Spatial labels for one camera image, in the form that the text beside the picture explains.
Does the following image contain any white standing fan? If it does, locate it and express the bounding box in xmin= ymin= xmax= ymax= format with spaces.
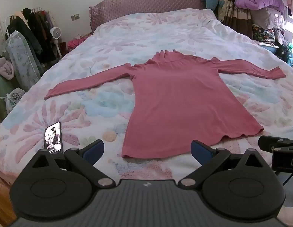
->
xmin=49 ymin=27 xmax=63 ymax=59

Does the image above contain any pink fluffy cloth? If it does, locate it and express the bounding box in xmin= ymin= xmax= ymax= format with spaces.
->
xmin=0 ymin=55 xmax=15 ymax=79

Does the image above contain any pink turtleneck top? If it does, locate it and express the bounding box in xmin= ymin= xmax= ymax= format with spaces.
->
xmin=44 ymin=50 xmax=287 ymax=159

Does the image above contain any black smartphone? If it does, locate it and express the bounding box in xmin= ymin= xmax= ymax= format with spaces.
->
xmin=44 ymin=122 xmax=64 ymax=156

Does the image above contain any floral fleece blanket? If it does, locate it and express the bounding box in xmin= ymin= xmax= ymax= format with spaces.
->
xmin=0 ymin=8 xmax=293 ymax=227

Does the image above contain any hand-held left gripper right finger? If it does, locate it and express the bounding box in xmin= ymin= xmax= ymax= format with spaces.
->
xmin=178 ymin=140 xmax=272 ymax=188

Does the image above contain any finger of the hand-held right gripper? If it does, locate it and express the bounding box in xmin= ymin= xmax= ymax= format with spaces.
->
xmin=258 ymin=136 xmax=293 ymax=152

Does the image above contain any pink quilted headboard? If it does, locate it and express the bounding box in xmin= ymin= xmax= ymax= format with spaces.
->
xmin=89 ymin=0 xmax=206 ymax=32

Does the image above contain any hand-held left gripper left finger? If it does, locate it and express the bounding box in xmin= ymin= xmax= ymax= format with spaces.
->
xmin=25 ymin=139 xmax=117 ymax=188

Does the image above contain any pale floral garment bag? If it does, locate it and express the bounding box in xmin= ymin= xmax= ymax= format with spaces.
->
xmin=6 ymin=31 xmax=40 ymax=91

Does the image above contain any rack of dark clothes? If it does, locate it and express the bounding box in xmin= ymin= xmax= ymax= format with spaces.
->
xmin=5 ymin=8 xmax=58 ymax=64

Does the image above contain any grey pillow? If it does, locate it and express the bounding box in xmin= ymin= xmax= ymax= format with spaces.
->
xmin=252 ymin=7 xmax=286 ymax=30

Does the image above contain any white plastic bag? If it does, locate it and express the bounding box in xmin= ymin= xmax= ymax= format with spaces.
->
xmin=6 ymin=87 xmax=26 ymax=113

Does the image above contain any black cable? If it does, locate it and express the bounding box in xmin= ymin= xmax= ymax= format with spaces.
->
xmin=282 ymin=172 xmax=293 ymax=186

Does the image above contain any brown striped curtain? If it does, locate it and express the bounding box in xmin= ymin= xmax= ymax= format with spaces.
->
xmin=223 ymin=0 xmax=253 ymax=39

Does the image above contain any magenta cloth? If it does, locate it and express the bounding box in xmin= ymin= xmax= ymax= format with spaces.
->
xmin=67 ymin=34 xmax=91 ymax=51

